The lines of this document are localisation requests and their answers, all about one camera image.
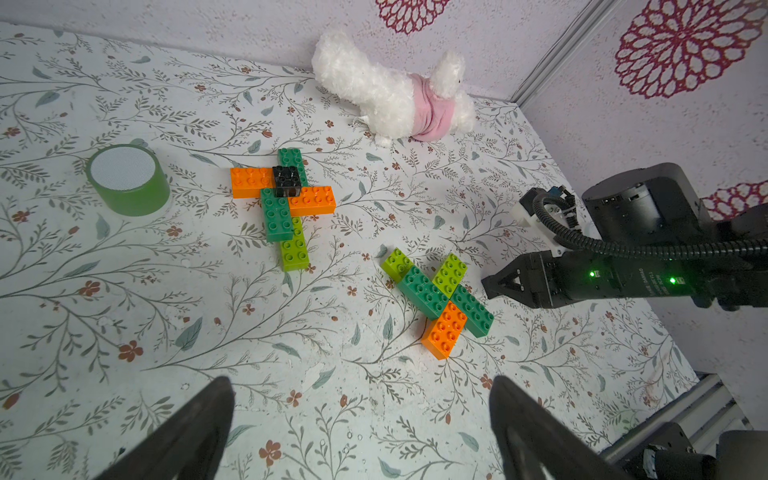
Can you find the extra dark green lego brick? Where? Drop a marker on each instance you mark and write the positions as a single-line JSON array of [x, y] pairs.
[[423, 293]]

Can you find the dark green lego brick back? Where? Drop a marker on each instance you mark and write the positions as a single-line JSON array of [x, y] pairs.
[[479, 319]]

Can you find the metal base rail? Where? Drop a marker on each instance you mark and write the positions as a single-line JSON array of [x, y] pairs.
[[704, 413]]

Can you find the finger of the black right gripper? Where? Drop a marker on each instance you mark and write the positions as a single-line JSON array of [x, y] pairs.
[[510, 282]]

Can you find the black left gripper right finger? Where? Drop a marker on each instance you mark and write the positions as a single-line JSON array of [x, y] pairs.
[[532, 441]]

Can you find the orange lego brick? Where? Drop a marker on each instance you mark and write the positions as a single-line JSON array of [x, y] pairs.
[[247, 183], [316, 200], [441, 335]]

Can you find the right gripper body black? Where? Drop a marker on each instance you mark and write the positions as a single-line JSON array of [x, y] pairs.
[[544, 281]]

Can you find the long lime green lego brick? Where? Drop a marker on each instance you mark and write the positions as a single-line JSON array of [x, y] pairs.
[[294, 252]]

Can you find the dark green lego brick front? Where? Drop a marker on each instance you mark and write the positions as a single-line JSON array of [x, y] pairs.
[[278, 219]]

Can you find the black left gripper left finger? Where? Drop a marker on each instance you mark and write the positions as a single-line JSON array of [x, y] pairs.
[[189, 445]]

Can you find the black small lego piece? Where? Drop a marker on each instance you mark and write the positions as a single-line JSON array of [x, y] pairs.
[[287, 181]]

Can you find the lime lego brick back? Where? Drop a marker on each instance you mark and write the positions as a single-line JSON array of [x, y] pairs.
[[450, 275]]

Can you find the white pink plush toy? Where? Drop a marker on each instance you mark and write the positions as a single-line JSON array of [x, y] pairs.
[[395, 104]]

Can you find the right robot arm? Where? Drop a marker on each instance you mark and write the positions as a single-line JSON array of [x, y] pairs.
[[655, 240]]

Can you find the green tape roll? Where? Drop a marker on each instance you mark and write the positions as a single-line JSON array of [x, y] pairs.
[[129, 179]]

